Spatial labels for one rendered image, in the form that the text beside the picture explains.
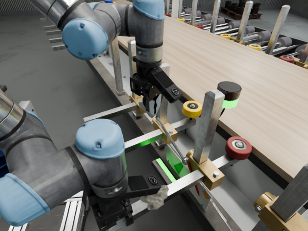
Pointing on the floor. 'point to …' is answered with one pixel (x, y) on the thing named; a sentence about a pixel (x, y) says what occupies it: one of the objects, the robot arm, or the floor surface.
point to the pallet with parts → (234, 9)
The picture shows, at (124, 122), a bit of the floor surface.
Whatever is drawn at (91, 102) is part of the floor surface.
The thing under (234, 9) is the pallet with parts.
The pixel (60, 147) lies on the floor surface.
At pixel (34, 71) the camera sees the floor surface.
